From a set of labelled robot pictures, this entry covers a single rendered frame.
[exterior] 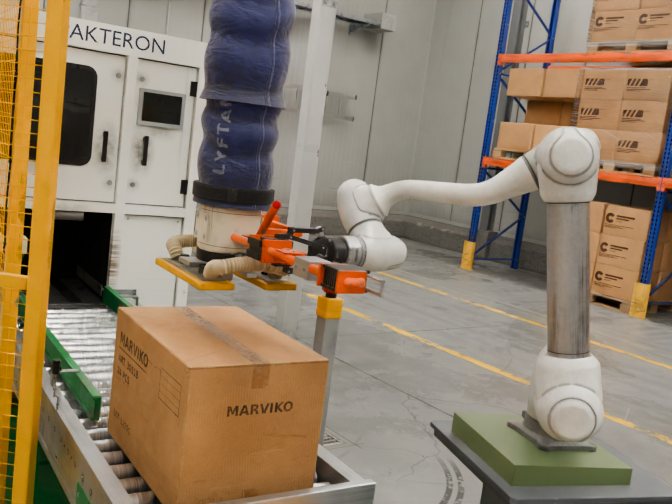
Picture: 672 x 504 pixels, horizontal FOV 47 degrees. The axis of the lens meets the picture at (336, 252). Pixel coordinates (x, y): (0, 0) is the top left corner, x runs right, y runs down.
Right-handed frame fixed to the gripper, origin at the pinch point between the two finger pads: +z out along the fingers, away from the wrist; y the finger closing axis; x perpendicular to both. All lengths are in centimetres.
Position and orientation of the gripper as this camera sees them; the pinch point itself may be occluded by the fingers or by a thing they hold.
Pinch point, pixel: (272, 249)
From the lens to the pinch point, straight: 195.7
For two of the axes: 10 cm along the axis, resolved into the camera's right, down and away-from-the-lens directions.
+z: -8.3, -0.3, -5.5
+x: -5.4, -1.9, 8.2
